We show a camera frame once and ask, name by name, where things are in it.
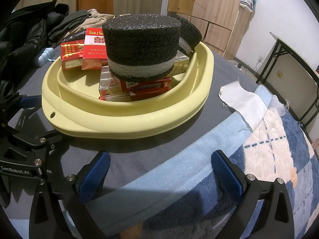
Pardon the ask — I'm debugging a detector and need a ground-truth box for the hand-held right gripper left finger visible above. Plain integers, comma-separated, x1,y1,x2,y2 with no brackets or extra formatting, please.
29,150,111,239

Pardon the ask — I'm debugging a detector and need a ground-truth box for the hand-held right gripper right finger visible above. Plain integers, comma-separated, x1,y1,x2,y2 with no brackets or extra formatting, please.
211,150,296,239

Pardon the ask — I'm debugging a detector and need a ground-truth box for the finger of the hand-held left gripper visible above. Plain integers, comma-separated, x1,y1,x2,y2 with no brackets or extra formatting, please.
0,92,43,115
0,123,66,171

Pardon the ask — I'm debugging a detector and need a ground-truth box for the red gold cigarette pack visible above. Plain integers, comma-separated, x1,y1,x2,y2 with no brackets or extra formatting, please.
60,40,86,71

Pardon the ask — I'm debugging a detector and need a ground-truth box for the yellow plastic basin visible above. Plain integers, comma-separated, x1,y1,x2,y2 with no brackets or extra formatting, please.
41,14,215,139

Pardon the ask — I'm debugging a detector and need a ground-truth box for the red white cigarette pack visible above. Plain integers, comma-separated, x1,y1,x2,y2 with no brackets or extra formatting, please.
81,28,109,70

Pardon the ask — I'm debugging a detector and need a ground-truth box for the silver red cigarette pack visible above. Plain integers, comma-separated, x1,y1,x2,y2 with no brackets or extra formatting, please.
99,65,123,95

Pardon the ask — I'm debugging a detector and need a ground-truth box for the dark red shiny cigarette pack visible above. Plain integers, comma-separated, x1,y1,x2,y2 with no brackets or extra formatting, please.
99,90,161,102

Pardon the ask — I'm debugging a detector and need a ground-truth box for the large red cigarette box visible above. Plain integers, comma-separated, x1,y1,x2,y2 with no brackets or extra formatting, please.
120,76,172,92

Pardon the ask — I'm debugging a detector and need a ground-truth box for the gold cigarette box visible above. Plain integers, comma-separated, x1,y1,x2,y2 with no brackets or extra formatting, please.
171,54,190,76

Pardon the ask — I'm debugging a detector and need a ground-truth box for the black foam disc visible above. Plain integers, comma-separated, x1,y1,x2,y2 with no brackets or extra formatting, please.
171,14,203,54
102,14,181,82

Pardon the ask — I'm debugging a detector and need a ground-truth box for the blue checked fleece blanket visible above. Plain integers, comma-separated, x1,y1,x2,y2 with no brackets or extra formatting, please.
5,85,319,239

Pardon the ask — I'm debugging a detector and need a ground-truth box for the light blue pill organiser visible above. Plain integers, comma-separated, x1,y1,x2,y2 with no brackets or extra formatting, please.
37,47,56,67

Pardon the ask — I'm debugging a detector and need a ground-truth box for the grey bed sheet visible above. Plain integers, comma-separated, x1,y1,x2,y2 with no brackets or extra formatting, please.
5,43,258,212

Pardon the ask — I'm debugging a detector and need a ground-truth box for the black jacket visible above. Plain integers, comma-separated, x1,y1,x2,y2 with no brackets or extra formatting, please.
0,0,71,81

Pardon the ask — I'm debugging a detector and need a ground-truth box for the white cloth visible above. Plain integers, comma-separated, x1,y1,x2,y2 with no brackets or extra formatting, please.
218,78,269,131

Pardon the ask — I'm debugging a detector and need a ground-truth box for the dark plastic bag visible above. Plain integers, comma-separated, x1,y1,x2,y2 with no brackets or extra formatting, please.
61,31,87,44

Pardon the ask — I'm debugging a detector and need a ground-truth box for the dark green clothing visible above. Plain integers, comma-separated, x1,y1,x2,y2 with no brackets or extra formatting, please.
47,10,93,42

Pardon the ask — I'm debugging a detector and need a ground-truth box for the thin white gauze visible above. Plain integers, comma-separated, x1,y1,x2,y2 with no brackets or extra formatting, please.
268,94,290,117

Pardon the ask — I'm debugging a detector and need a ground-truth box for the beige clothing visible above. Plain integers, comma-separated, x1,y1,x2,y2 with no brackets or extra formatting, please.
72,8,115,35

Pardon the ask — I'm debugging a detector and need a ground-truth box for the black folding table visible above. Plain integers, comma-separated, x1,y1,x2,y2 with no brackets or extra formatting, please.
256,31,319,131

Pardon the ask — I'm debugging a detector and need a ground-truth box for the wooden wardrobe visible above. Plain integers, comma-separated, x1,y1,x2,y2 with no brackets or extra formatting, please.
167,0,259,61

